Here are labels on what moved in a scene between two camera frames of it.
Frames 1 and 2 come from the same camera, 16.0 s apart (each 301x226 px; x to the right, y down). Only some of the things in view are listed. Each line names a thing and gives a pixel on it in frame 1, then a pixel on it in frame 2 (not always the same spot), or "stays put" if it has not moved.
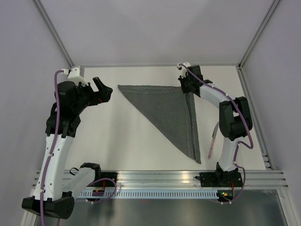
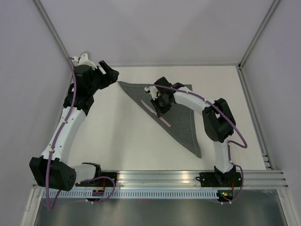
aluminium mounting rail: x=154 y=179 stays put
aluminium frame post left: x=53 y=31 stays put
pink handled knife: x=214 y=137 → x=161 y=118
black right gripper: x=182 y=79 → x=161 y=111
